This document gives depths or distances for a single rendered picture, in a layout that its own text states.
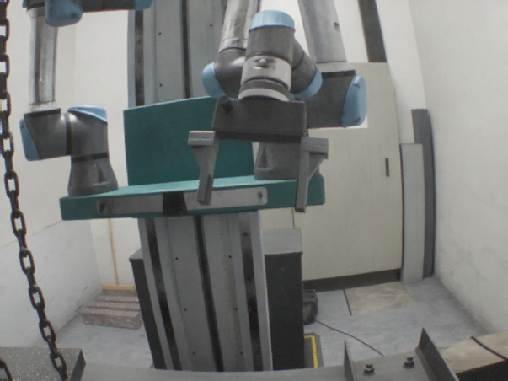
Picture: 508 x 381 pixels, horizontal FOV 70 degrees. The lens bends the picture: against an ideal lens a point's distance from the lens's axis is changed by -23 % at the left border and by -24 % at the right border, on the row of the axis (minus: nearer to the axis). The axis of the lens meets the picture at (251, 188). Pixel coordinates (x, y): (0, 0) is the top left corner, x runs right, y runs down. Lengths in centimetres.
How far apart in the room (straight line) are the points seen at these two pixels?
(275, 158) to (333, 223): 219
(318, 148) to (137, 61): 75
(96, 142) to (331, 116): 57
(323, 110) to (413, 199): 234
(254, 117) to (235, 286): 74
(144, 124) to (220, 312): 58
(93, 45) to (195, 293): 279
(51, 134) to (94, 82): 261
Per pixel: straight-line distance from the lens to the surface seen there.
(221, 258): 129
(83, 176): 111
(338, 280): 338
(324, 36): 97
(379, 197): 319
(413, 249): 334
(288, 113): 65
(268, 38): 70
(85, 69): 376
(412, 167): 323
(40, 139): 110
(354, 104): 94
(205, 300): 134
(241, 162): 115
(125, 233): 364
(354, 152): 312
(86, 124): 112
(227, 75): 84
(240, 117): 65
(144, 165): 120
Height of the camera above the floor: 120
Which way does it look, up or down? 7 degrees down
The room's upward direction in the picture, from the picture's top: 5 degrees counter-clockwise
